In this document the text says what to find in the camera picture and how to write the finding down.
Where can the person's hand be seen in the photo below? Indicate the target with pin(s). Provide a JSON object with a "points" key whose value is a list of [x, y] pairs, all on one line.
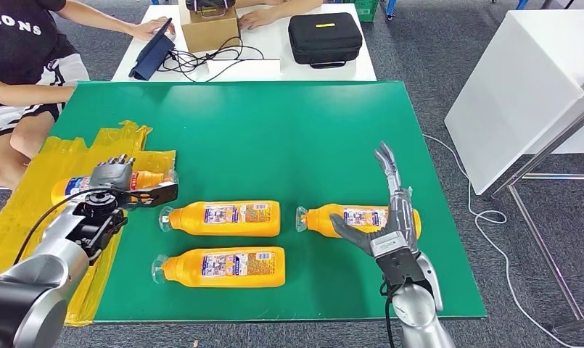
{"points": [[260, 19]]}

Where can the person's left hand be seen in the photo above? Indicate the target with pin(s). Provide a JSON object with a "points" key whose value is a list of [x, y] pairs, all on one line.
{"points": [[152, 30]]}

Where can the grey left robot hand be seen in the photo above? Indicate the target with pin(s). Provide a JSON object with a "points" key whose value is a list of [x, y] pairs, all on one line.
{"points": [[111, 175]]}

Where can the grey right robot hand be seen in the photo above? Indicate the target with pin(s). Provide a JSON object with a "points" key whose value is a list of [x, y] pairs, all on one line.
{"points": [[402, 211]]}

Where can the orange Tide detergent bottle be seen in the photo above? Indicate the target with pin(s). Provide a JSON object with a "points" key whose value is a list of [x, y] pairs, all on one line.
{"points": [[190, 220], [186, 270], [150, 179], [320, 220]]}

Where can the person's left forearm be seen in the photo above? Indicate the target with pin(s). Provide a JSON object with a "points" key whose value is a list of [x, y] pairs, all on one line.
{"points": [[104, 20]]}

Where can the person's right forearm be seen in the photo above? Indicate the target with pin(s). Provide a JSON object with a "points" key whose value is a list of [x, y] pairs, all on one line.
{"points": [[27, 93]]}

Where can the person's forearm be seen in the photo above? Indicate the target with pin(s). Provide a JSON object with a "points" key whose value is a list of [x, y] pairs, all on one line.
{"points": [[299, 7]]}

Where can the tablet in dark case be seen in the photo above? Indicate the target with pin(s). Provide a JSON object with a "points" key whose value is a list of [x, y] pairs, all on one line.
{"points": [[152, 57]]}

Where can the yellow taped sheet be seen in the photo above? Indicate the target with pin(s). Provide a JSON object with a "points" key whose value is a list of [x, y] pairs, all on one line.
{"points": [[70, 153]]}

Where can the brown cardboard box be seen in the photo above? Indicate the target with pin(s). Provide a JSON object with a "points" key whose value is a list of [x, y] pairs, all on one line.
{"points": [[210, 33]]}

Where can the black carrying case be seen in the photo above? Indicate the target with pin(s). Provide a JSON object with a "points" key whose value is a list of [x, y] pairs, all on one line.
{"points": [[325, 43]]}

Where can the white desk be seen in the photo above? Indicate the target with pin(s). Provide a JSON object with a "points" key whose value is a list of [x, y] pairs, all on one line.
{"points": [[320, 72]]}

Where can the green plastic crate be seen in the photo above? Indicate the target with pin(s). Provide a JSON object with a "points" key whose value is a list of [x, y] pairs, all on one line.
{"points": [[367, 10]]}

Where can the person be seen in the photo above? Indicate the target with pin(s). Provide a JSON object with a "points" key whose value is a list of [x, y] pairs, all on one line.
{"points": [[17, 48]]}

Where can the white table with metal legs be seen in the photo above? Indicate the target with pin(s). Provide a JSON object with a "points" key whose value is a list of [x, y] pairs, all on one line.
{"points": [[512, 96]]}

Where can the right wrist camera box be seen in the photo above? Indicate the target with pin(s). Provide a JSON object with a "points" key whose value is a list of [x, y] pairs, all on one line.
{"points": [[390, 245]]}

